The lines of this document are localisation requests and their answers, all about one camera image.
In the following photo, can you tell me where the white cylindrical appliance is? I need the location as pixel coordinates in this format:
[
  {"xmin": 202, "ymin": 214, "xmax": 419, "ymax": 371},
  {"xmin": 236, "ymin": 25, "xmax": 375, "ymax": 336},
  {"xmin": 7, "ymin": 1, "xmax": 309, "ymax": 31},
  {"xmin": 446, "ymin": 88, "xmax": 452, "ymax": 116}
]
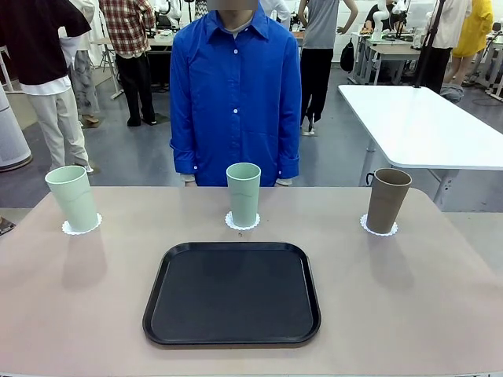
[{"xmin": 0, "ymin": 84, "xmax": 32, "ymax": 173}]

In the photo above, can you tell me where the white rounded table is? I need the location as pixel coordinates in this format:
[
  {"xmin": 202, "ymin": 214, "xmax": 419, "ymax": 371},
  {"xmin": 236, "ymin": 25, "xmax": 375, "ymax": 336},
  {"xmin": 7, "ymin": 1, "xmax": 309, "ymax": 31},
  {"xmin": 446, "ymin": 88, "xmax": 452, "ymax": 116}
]
[{"xmin": 337, "ymin": 84, "xmax": 503, "ymax": 213}]

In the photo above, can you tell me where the grey background desk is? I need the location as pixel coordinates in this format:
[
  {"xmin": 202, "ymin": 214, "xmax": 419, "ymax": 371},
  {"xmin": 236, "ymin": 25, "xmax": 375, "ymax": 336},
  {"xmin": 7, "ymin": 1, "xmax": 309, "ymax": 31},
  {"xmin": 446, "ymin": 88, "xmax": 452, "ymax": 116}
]
[{"xmin": 351, "ymin": 31, "xmax": 424, "ymax": 86}]

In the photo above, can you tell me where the person in plaid shirt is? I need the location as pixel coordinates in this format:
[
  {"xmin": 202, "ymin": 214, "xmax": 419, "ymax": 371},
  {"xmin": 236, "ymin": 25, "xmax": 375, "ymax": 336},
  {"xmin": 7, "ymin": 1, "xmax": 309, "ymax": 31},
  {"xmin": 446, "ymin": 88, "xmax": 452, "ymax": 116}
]
[{"xmin": 97, "ymin": 0, "xmax": 158, "ymax": 127}]

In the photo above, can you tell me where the black plastic tray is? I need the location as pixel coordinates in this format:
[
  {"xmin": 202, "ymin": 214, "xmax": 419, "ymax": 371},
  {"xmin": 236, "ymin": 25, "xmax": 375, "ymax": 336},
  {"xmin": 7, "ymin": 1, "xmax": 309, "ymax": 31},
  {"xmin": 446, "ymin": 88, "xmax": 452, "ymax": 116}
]
[{"xmin": 141, "ymin": 241, "xmax": 322, "ymax": 346}]

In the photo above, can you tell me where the seated person in black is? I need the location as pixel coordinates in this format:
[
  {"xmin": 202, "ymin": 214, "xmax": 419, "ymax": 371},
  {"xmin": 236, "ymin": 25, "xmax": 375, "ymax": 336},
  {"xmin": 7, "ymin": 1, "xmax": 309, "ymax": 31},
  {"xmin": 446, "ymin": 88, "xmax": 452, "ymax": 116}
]
[{"xmin": 363, "ymin": 0, "xmax": 396, "ymax": 35}]

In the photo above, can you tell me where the brown tall cup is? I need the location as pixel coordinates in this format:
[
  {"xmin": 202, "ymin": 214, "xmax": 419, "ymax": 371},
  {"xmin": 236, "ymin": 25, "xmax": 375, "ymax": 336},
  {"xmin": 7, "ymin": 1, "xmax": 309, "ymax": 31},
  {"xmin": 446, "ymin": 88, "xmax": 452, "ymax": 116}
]
[{"xmin": 367, "ymin": 167, "xmax": 413, "ymax": 232}]

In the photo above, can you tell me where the pale green tall cup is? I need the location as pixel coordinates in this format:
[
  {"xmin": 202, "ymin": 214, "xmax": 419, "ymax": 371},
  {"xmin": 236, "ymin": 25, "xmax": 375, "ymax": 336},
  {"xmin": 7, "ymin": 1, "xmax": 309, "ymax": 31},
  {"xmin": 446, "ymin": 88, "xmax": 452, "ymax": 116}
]
[{"xmin": 44, "ymin": 165, "xmax": 98, "ymax": 232}]

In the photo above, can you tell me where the person in beige top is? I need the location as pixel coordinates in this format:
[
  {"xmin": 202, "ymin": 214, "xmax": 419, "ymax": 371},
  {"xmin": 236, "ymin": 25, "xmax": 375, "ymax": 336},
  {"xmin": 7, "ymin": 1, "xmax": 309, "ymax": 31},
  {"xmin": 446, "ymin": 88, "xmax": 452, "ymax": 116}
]
[{"xmin": 416, "ymin": 0, "xmax": 472, "ymax": 94}]

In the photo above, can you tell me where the person in black top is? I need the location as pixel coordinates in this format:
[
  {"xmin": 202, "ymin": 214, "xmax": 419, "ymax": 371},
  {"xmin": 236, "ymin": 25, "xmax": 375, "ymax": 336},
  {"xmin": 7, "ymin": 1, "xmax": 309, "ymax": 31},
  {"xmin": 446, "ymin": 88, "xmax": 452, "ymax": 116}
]
[{"xmin": 0, "ymin": 0, "xmax": 94, "ymax": 174}]

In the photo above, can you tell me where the person's right forearm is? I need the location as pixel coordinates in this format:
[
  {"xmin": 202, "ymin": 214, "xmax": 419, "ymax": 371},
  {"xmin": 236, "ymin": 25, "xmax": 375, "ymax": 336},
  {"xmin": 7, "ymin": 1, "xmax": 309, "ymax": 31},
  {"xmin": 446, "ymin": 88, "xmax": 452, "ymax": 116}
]
[{"xmin": 171, "ymin": 113, "xmax": 200, "ymax": 186}]

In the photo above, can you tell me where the person in grey top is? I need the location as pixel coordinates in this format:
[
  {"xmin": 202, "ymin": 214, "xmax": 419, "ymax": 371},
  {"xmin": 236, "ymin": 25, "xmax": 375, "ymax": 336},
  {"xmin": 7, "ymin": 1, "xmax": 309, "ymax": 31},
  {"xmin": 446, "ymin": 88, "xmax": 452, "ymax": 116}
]
[{"xmin": 299, "ymin": 0, "xmax": 359, "ymax": 137}]

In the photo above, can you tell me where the teal green tall cup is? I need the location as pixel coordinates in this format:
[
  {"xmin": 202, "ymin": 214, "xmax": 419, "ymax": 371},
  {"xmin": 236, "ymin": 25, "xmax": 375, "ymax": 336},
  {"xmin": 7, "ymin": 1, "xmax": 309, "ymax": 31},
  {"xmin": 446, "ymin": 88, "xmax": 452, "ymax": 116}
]
[{"xmin": 226, "ymin": 162, "xmax": 263, "ymax": 229}]

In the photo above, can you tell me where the white scalloped paper coaster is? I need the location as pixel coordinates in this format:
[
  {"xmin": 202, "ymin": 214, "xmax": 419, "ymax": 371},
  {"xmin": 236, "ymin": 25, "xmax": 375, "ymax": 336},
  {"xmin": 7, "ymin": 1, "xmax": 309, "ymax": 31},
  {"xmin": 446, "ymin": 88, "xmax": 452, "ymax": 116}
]
[
  {"xmin": 61, "ymin": 211, "xmax": 104, "ymax": 236},
  {"xmin": 224, "ymin": 210, "xmax": 263, "ymax": 231},
  {"xmin": 359, "ymin": 213, "xmax": 398, "ymax": 237}
]

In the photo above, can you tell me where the person in blue shirt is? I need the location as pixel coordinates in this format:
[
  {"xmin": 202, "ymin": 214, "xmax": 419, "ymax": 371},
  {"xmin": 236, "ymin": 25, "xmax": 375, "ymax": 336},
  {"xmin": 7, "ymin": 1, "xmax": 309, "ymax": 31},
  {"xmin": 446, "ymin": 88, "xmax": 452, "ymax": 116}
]
[{"xmin": 169, "ymin": 0, "xmax": 303, "ymax": 189}]

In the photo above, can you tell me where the grey cloth heap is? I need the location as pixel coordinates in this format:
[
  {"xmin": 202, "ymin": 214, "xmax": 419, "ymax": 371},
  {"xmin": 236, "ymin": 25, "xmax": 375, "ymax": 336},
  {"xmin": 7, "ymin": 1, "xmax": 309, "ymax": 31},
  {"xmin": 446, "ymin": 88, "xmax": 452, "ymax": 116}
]
[{"xmin": 439, "ymin": 83, "xmax": 465, "ymax": 104}]

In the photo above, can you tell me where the person's left forearm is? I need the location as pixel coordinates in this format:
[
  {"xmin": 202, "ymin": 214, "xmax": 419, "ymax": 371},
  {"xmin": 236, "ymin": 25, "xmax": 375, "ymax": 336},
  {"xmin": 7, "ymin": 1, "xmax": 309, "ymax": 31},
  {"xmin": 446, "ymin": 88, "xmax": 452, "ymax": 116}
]
[{"xmin": 276, "ymin": 113, "xmax": 303, "ymax": 188}]

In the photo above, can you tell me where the person in patterned grey skirt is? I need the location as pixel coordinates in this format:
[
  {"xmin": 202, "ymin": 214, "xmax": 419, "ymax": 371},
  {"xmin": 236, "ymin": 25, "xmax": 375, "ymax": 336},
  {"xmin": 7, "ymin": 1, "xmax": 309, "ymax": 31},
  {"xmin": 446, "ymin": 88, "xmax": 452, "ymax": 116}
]
[{"xmin": 58, "ymin": 0, "xmax": 101, "ymax": 126}]

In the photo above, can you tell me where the black hanging bag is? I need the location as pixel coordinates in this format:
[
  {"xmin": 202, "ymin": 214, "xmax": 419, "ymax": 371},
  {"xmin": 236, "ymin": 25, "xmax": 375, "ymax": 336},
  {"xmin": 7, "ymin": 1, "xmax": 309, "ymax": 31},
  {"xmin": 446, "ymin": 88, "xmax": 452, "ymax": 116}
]
[{"xmin": 340, "ymin": 37, "xmax": 357, "ymax": 73}]

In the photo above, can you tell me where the person in yellow raincoat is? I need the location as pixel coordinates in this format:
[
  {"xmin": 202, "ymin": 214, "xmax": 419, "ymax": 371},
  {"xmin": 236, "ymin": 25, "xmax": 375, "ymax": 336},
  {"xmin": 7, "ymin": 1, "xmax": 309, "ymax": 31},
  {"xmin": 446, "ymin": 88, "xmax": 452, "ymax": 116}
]
[{"xmin": 443, "ymin": 0, "xmax": 495, "ymax": 86}]

